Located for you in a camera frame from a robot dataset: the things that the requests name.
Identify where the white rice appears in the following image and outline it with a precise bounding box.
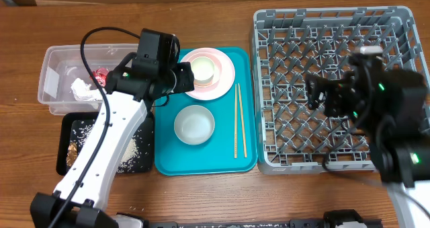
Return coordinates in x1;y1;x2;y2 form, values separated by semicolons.
66;120;154;174

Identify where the pale green cup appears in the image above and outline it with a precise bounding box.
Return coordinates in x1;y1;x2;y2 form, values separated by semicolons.
191;56;215;86

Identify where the right wooden chopstick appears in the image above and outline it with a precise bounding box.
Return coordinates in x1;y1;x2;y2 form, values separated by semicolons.
237;83;247;158

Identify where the pink plate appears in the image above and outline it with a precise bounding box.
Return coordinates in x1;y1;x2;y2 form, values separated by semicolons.
181;48;235;101

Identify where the red snack wrapper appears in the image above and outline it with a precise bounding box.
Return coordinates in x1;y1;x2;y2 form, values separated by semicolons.
92;68;109;87

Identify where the pink bowl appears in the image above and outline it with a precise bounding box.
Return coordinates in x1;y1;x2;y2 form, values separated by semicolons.
187;52;222;88

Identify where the grey bowl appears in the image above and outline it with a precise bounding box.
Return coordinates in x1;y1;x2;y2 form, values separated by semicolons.
174;105;215;145

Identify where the left wooden chopstick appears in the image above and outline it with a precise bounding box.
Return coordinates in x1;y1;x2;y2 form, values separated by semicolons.
234;84;238;159

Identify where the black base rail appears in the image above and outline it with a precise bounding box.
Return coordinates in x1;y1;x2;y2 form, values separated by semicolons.
114;209;384;228

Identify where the white napkin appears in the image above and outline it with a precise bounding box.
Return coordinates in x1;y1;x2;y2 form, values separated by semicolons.
71;78;102;101

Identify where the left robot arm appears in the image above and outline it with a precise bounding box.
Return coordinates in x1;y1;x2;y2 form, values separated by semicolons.
30;29;194;227

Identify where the teal serving tray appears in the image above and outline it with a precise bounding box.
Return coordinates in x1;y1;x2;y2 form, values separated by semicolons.
155;47;258;176

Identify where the black plastic tray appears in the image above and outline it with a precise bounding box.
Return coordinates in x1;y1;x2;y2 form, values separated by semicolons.
56;112;155;176

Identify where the wooden chopstick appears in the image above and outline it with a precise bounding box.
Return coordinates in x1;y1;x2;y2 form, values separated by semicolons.
234;84;238;159
237;83;247;158

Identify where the grey dish rack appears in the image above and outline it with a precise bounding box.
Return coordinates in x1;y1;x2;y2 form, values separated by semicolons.
251;6;429;175

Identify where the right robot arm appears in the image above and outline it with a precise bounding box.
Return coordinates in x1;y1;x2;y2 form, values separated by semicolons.
306;46;429;227

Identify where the clear plastic bin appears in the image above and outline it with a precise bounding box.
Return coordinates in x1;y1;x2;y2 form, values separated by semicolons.
38;44;138;115

